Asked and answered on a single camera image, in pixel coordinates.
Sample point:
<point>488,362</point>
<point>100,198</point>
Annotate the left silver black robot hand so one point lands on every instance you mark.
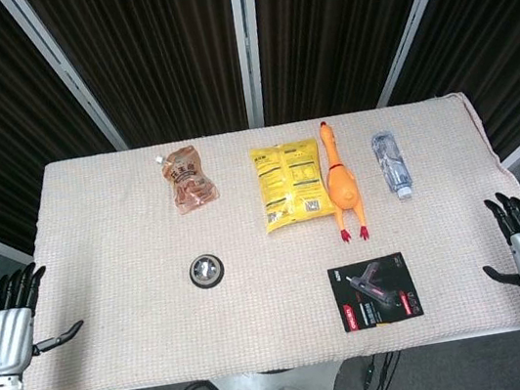
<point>5,334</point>

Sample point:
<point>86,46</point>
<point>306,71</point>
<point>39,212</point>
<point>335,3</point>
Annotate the round metal tin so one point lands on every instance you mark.
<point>207,271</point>

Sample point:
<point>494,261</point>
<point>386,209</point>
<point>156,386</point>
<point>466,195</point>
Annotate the beige woven table cloth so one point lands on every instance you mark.
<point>126,256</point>

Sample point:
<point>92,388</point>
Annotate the black glue gun package card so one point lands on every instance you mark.
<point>377,292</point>

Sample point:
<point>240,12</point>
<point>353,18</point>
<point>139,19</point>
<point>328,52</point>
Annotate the clear plastic water bottle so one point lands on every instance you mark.
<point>392,164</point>

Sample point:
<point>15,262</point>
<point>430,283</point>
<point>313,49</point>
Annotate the orange rubber chicken toy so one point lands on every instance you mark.
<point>342,182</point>

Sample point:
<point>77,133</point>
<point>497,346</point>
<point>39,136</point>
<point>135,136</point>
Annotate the brown spouted food pouch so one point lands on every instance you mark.
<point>188,181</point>

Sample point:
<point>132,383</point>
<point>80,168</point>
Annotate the yellow snack bag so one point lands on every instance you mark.
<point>290,185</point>

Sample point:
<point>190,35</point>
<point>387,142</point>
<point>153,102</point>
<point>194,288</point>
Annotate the white partition post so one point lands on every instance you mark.
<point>416,26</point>
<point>65,72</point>
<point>248,43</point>

